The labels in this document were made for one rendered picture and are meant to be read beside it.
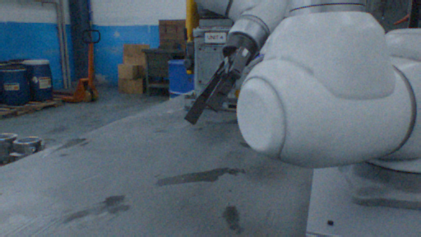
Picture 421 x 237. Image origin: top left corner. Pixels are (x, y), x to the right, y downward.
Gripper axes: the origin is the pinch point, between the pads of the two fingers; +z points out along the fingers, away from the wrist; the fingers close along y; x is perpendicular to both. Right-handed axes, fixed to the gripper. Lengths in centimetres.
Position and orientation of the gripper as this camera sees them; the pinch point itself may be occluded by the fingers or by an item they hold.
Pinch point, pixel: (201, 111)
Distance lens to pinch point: 76.1
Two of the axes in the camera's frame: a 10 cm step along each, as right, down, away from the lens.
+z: -4.8, 7.9, -3.8
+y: -3.7, 2.1, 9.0
